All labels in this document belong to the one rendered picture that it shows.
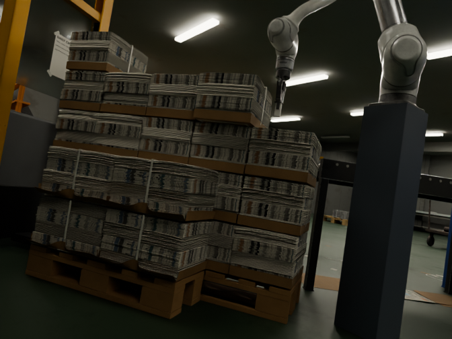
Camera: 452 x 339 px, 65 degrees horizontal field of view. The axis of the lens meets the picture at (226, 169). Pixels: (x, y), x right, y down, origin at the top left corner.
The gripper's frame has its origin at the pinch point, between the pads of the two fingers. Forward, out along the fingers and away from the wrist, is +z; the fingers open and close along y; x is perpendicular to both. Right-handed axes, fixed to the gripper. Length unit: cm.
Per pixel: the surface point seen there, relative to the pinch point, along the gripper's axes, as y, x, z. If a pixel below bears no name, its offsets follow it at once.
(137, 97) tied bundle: 18, -72, 3
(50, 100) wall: -496, -697, -104
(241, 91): 23.5, -12.7, -1.4
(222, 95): 23.7, -21.6, 0.7
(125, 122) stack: 19, -76, 17
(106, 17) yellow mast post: -33, -147, -69
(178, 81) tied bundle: 18, -49, -7
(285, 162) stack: 18.5, 11.2, 27.7
